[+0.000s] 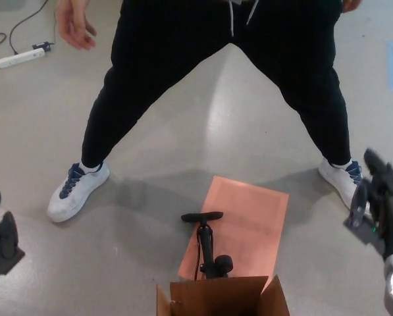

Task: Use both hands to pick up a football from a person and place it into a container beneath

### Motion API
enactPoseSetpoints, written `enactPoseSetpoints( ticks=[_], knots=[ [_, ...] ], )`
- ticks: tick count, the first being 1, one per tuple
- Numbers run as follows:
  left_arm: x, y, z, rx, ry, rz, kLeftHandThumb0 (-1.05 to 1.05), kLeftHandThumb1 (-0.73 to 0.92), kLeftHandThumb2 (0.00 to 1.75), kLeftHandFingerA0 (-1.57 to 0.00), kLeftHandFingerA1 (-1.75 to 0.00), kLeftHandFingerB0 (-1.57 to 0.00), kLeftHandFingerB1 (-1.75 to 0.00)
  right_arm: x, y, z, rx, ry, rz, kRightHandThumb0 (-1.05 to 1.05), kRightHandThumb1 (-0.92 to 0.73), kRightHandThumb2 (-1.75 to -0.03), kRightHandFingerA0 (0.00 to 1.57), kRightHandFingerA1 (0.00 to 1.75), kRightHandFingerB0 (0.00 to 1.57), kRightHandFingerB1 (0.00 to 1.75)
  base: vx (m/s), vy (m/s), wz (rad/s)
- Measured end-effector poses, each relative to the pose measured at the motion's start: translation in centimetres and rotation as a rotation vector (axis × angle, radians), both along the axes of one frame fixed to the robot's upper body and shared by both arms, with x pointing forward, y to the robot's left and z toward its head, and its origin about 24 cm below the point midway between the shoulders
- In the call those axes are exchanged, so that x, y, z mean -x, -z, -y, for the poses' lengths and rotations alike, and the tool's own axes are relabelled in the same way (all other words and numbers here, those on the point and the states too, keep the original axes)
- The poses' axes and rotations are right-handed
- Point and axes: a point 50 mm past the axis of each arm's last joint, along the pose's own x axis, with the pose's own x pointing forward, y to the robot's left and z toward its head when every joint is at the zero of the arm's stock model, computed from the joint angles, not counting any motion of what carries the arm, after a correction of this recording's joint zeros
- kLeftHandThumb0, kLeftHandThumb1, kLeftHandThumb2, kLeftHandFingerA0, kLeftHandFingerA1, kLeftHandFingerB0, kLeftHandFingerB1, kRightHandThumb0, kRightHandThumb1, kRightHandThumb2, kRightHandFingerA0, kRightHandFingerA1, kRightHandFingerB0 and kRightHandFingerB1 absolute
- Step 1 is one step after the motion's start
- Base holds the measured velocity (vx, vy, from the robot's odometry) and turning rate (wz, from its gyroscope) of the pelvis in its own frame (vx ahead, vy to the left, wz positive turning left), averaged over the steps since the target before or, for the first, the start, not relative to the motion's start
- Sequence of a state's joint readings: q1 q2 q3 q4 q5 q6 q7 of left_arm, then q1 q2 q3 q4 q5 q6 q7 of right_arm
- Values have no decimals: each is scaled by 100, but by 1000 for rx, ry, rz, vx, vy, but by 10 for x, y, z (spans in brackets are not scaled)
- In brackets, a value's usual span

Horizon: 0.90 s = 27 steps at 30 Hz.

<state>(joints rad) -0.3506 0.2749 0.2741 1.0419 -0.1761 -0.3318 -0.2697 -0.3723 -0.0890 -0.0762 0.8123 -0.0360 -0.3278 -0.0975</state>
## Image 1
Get person's black trousers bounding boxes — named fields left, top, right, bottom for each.
left=80, top=0, right=354, bottom=169

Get white sneaker navy laces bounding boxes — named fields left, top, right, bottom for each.
left=317, top=157, right=373, bottom=218
left=46, top=160, right=111, bottom=223

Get black air pump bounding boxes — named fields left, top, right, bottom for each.
left=180, top=210, right=234, bottom=281

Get black power adapter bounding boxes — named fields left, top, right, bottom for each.
left=32, top=41, right=55, bottom=53

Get person's right hand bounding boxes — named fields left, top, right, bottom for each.
left=57, top=0, right=97, bottom=51

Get brown cardboard box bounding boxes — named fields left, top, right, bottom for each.
left=155, top=275, right=291, bottom=316

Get white power strip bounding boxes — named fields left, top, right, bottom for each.
left=0, top=48, right=46, bottom=69

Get long black cable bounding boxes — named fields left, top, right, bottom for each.
left=10, top=0, right=57, bottom=55

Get pink flat board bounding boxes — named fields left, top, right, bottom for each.
left=178, top=175, right=290, bottom=284

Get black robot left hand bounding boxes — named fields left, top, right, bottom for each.
left=0, top=188, right=26, bottom=284

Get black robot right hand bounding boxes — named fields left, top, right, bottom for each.
left=344, top=147, right=393, bottom=263

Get white trouser drawstring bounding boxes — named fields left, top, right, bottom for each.
left=228, top=0, right=237, bottom=38
left=246, top=0, right=261, bottom=26

